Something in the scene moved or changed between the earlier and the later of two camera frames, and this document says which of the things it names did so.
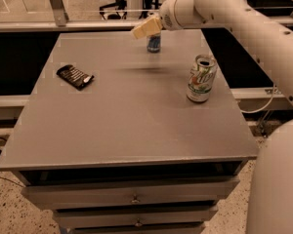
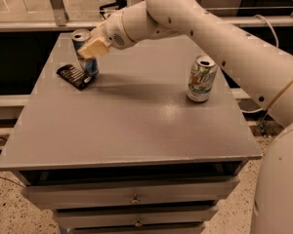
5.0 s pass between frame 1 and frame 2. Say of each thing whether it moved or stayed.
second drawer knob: stayed
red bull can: moved
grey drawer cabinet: stayed
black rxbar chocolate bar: stayed
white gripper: moved
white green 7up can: stayed
